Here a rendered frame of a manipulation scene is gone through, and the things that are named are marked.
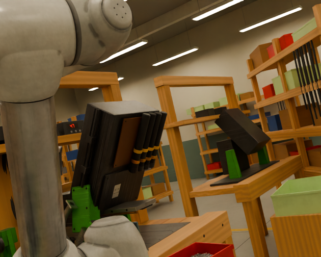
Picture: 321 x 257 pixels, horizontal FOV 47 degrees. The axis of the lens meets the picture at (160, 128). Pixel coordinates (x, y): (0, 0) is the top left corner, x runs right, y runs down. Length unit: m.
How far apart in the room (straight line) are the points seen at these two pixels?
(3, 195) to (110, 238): 1.03
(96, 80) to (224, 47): 9.04
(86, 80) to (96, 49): 1.71
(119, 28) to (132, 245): 0.56
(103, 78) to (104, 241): 1.70
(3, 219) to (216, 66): 10.00
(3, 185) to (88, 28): 1.34
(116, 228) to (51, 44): 0.52
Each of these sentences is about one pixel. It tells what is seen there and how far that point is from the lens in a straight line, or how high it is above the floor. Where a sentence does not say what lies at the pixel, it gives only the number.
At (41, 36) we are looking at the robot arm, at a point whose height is 1.61.
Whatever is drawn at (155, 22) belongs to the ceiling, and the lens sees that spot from 10.19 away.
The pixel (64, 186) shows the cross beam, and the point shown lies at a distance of 2.28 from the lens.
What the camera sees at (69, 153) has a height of 1.56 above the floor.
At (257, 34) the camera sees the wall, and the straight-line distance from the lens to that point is 10.99.
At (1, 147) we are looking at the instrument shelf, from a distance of 1.83.
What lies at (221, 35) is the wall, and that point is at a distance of 11.44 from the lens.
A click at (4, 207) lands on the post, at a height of 1.25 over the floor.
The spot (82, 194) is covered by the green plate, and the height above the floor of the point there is 1.24.
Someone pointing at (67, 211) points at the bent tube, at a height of 1.17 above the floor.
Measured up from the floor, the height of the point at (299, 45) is 2.03.
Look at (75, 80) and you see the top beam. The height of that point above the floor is 1.87.
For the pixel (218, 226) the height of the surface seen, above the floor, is 0.85.
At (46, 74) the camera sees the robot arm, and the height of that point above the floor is 1.55.
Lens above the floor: 1.39
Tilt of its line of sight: 2 degrees up
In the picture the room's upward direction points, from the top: 13 degrees counter-clockwise
